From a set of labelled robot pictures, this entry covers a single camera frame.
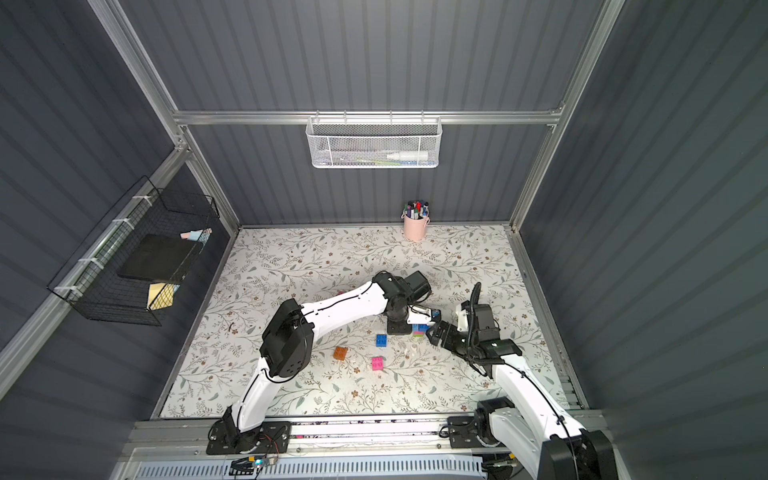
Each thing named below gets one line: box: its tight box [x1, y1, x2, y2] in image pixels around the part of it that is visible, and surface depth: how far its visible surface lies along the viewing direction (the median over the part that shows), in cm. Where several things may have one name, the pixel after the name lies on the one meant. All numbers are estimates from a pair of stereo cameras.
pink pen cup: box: [401, 214, 431, 242], surface depth 117 cm
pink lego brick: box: [371, 357, 385, 371], surface depth 86 cm
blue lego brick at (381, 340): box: [375, 334, 389, 348], surface depth 91 cm
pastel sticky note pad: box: [180, 229, 203, 241], surface depth 84 cm
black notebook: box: [117, 234, 195, 281], surface depth 75 cm
